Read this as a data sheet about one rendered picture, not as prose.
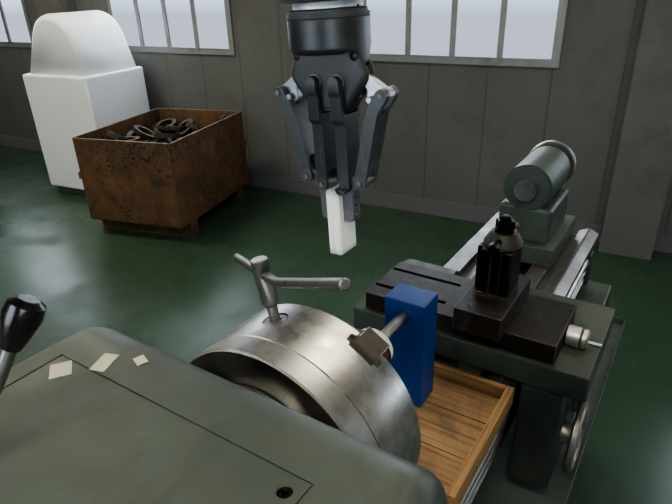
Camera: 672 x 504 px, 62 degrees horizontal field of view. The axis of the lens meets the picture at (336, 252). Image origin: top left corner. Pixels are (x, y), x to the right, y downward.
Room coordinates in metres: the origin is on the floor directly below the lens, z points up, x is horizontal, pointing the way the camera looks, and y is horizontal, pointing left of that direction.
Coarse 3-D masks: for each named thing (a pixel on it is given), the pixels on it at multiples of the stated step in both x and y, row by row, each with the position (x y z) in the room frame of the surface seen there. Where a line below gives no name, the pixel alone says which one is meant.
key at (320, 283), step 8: (240, 256) 0.69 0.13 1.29; (240, 264) 0.68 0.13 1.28; (248, 264) 0.65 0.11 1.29; (264, 272) 0.61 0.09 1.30; (264, 280) 0.60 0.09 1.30; (272, 280) 0.58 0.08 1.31; (280, 280) 0.56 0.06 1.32; (288, 280) 0.53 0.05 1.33; (296, 280) 0.51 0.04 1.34; (304, 280) 0.49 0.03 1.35; (312, 280) 0.48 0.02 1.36; (320, 280) 0.46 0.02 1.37; (328, 280) 0.44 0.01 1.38; (336, 280) 0.43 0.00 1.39; (344, 280) 0.42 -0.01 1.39; (296, 288) 0.52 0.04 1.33; (304, 288) 0.50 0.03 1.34; (312, 288) 0.48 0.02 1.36; (320, 288) 0.46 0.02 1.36; (328, 288) 0.44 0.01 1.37; (336, 288) 0.43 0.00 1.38; (344, 288) 0.42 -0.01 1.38
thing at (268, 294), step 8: (264, 256) 0.63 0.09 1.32; (256, 264) 0.61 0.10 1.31; (264, 264) 0.61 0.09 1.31; (256, 272) 0.61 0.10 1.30; (256, 280) 0.61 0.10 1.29; (264, 288) 0.61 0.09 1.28; (272, 288) 0.61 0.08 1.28; (264, 296) 0.61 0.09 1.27; (272, 296) 0.61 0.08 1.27; (264, 304) 0.61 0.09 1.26; (272, 304) 0.61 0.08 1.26; (272, 312) 0.61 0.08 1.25; (272, 320) 0.61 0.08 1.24
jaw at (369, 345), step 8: (368, 328) 0.63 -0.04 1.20; (360, 336) 0.61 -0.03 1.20; (368, 336) 0.62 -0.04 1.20; (376, 336) 0.62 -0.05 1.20; (352, 344) 0.58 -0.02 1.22; (360, 344) 0.58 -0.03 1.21; (368, 344) 0.60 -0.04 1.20; (376, 344) 0.61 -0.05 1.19; (384, 344) 0.61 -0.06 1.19; (360, 352) 0.57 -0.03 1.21; (368, 352) 0.58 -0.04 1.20; (376, 352) 0.58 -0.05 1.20; (368, 360) 0.56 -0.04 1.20; (376, 360) 0.59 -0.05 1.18
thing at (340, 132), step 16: (336, 80) 0.52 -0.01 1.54; (336, 96) 0.52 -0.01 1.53; (336, 112) 0.52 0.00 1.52; (352, 112) 0.54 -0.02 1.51; (336, 128) 0.53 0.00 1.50; (352, 128) 0.53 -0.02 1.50; (336, 144) 0.53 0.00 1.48; (352, 144) 0.53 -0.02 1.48; (352, 160) 0.53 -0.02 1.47; (352, 176) 0.53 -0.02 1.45; (336, 192) 0.52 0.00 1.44
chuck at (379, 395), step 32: (256, 320) 0.63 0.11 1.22; (288, 320) 0.60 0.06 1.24; (320, 320) 0.60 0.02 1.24; (320, 352) 0.55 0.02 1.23; (352, 352) 0.56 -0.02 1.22; (352, 384) 0.52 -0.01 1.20; (384, 384) 0.54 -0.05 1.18; (384, 416) 0.51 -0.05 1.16; (416, 416) 0.54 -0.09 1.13; (384, 448) 0.48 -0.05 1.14; (416, 448) 0.53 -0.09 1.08
